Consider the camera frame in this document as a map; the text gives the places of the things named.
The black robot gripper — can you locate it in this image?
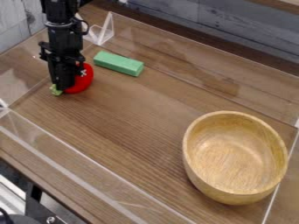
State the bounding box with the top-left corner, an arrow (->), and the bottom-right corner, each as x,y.
38,17 -> 89,91

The red plush strawberry toy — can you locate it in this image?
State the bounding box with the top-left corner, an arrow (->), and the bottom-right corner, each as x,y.
49,63 -> 93,96

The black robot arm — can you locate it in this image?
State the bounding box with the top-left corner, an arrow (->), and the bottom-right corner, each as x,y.
38,0 -> 88,91

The green rectangular block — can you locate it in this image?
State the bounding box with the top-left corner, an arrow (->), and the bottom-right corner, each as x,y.
93,51 -> 144,77

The black metal table clamp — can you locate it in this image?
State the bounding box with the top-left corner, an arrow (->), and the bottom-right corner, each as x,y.
24,185 -> 66,224

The wooden bowl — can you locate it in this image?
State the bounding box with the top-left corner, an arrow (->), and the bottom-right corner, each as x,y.
181,110 -> 288,206

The clear acrylic tray wall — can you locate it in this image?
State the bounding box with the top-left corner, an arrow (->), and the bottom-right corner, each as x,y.
0,105 -> 194,224

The black cable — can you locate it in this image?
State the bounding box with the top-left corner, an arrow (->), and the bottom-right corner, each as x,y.
0,207 -> 14,224

